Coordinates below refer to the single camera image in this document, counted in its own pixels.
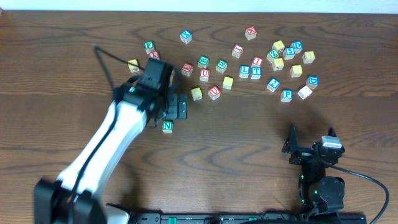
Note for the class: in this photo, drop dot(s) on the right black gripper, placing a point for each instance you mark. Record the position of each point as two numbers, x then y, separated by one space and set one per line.
306 152

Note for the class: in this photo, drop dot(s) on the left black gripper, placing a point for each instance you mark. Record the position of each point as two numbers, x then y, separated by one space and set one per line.
179 106

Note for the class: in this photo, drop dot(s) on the green N block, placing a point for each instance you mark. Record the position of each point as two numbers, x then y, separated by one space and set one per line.
167 127

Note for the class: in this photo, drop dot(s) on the red E block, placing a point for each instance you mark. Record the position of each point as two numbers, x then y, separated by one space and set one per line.
187 69

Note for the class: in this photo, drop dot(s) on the red u block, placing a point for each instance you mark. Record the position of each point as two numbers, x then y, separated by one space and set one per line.
214 92
204 75

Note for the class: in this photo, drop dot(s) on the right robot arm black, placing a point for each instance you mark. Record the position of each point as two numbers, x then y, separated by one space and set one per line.
319 193

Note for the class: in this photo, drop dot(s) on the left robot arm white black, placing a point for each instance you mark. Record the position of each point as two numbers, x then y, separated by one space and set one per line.
76 195

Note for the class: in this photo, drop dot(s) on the yellow block lower middle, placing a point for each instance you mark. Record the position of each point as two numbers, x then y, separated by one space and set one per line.
196 93

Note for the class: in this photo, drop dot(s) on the plain wood block red 3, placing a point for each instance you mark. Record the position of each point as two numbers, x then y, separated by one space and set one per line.
304 92

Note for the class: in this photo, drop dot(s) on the blue P block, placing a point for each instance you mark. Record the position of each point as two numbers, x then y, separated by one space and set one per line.
286 96

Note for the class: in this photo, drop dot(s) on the green B block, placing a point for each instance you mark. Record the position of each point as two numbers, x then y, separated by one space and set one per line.
203 62

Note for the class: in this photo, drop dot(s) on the red Y block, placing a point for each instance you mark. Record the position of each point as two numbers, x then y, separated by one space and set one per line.
155 55

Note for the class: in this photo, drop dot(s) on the yellow O block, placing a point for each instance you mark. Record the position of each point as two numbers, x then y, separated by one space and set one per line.
228 83

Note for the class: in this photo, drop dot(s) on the blue D block lower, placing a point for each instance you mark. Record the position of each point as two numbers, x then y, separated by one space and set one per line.
312 82

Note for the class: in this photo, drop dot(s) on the blue d block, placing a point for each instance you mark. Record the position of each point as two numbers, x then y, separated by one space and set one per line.
312 82
297 46

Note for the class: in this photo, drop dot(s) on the yellow block left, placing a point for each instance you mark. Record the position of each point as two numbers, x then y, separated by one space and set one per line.
133 66

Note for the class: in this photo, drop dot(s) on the green R block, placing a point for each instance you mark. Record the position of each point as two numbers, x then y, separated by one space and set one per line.
221 66

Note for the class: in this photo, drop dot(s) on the green F block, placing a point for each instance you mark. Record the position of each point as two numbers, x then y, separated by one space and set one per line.
149 47

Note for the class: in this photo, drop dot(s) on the blue 2 block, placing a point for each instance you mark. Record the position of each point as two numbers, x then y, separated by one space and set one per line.
273 84

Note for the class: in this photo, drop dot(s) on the blue X block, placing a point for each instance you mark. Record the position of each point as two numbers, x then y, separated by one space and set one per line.
186 36

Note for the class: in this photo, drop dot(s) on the yellow S block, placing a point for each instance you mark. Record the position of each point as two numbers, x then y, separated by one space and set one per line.
296 71

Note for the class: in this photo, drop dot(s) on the blue L block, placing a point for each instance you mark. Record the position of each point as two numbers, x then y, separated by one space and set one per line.
244 71

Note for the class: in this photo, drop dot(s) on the red I block upper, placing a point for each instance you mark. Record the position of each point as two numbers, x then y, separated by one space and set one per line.
237 51

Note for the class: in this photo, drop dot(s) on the red i block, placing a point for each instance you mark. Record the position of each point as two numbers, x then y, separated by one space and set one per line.
257 61
237 51

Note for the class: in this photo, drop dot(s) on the yellow block hammer picture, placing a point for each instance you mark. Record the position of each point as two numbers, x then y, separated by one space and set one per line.
277 64

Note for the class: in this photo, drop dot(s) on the yellow 8 block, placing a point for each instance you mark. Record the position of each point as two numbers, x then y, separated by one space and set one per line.
308 57

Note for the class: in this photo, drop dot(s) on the blue T block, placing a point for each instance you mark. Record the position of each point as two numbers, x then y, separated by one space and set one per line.
256 73

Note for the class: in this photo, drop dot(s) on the blue 5 block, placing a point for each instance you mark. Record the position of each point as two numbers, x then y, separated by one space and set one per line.
288 53

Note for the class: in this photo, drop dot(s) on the red I block lower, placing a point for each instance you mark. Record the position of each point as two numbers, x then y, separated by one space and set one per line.
257 61

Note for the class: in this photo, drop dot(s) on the green Z block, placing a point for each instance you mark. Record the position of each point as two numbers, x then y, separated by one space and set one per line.
272 55

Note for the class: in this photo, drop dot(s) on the blue D block upper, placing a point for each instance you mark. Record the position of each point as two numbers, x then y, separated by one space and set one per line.
297 46

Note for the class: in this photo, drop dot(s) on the yellow block top cluster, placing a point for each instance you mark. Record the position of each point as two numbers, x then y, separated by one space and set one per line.
278 46

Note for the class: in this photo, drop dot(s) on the red H block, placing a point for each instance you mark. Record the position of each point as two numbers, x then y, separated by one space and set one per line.
250 33

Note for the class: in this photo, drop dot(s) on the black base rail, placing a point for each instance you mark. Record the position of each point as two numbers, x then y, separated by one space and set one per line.
236 218

